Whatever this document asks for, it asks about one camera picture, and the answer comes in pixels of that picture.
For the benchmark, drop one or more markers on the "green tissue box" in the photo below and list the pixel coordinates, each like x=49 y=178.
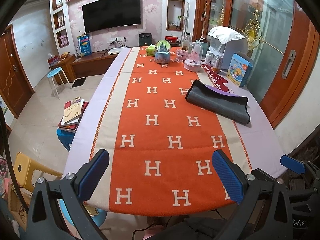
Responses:
x=151 y=50

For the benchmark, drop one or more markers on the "wooden glass sliding door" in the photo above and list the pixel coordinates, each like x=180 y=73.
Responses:
x=287 y=67

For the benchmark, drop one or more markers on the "black small heater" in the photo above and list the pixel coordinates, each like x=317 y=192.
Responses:
x=145 y=40

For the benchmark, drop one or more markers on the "dark grey towel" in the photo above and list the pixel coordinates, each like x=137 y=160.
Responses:
x=217 y=103

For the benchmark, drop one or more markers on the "brown wooden door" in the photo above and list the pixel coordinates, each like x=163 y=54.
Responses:
x=11 y=77

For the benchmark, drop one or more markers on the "white supplement jar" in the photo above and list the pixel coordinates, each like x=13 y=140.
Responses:
x=209 y=58

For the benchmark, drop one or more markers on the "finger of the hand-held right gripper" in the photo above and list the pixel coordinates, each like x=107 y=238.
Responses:
x=292 y=163

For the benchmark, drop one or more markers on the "pink toy figure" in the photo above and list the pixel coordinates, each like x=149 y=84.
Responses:
x=180 y=55

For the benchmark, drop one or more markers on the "yellow plastic stool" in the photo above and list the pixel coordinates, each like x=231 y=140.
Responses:
x=26 y=166

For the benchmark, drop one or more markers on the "black curved television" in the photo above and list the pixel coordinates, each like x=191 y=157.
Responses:
x=111 y=12

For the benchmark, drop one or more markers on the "wooden television cabinet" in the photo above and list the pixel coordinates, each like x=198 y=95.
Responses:
x=82 y=66

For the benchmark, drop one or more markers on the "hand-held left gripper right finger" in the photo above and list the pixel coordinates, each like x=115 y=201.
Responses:
x=228 y=178

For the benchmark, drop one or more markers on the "lavender tablecloth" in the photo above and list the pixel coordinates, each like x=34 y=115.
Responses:
x=107 y=77

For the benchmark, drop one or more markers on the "blue children's book box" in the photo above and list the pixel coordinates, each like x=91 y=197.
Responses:
x=238 y=71

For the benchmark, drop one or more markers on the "beige cover book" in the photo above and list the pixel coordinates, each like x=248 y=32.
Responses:
x=73 y=112

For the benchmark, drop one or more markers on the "dark red book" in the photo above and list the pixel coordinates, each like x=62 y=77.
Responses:
x=68 y=127

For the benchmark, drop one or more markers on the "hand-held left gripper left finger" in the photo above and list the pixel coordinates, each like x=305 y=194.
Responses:
x=93 y=174

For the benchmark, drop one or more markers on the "red tissue pack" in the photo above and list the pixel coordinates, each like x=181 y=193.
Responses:
x=53 y=60

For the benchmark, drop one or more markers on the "castle snow globe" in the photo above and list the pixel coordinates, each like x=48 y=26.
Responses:
x=162 y=52

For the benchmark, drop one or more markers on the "white cloth cover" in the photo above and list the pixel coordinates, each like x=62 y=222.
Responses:
x=225 y=35

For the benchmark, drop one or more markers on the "black floor mat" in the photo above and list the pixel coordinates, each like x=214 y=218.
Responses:
x=79 y=82

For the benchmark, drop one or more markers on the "blue stool under books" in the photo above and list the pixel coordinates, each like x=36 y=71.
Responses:
x=63 y=138

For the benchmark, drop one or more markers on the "blue round stool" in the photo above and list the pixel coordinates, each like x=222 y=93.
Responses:
x=55 y=73

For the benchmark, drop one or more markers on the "blue printed bag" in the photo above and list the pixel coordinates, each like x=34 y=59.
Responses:
x=84 y=44

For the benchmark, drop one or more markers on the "red lidded pot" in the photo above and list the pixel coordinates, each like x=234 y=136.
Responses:
x=171 y=39

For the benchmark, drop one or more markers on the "light blue stool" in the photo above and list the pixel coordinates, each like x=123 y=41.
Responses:
x=98 y=220

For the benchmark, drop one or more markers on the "white set-top box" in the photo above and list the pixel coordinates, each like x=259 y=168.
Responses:
x=118 y=51

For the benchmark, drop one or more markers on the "glass dome with pink base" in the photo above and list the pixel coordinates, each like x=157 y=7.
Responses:
x=193 y=60

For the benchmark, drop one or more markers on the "clear glass bottle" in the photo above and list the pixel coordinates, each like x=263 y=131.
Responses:
x=186 y=43

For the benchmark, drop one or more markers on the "teal thermos jug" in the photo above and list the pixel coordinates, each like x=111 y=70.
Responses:
x=203 y=48

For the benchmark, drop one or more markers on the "orange printed blanket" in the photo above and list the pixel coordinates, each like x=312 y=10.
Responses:
x=160 y=130

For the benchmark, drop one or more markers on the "white water dispenser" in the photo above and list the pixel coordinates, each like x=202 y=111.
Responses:
x=233 y=52

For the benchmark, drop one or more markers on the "red printed table mat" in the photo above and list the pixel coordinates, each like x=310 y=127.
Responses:
x=217 y=80

